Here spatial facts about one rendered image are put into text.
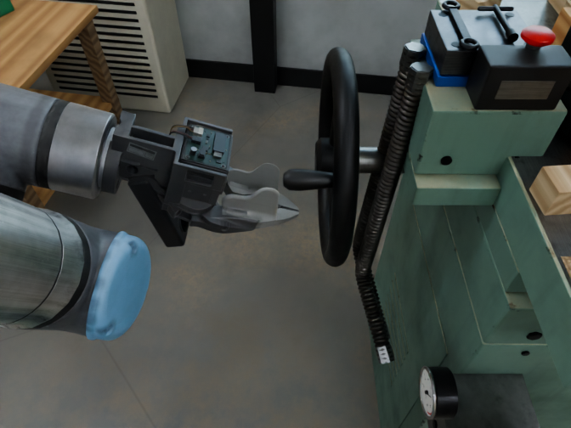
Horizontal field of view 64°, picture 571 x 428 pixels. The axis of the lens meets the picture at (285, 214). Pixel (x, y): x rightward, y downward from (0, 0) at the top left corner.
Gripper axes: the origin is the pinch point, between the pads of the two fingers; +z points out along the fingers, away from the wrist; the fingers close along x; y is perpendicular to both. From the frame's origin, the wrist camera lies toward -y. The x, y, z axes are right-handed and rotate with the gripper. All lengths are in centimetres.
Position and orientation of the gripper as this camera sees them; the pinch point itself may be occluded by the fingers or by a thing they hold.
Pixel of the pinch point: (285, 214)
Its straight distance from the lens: 54.0
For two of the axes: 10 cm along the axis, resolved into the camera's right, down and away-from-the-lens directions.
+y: 3.4, -6.0, -7.2
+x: 0.1, -7.6, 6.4
